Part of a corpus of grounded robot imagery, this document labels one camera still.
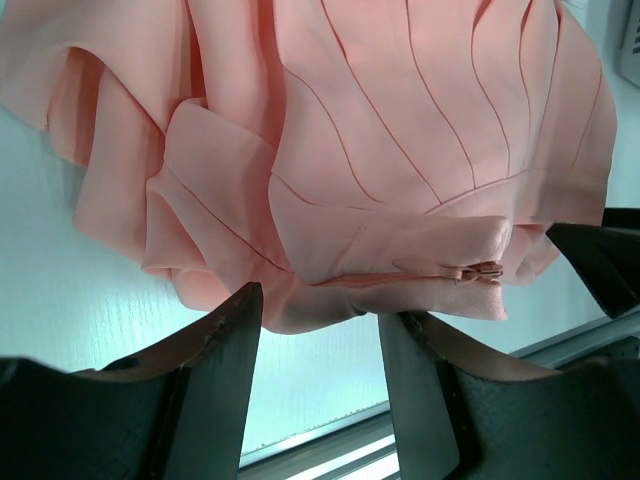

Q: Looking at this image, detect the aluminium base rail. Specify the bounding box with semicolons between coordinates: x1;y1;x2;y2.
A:
239;309;640;471

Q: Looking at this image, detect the pink skirt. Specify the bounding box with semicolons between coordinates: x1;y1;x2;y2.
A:
1;1;617;334

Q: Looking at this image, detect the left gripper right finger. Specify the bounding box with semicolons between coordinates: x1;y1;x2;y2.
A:
377;310;640;480

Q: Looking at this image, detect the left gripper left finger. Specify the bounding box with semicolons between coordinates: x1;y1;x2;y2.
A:
1;283;263;479

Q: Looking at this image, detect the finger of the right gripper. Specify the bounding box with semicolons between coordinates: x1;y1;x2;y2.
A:
547;208;640;318

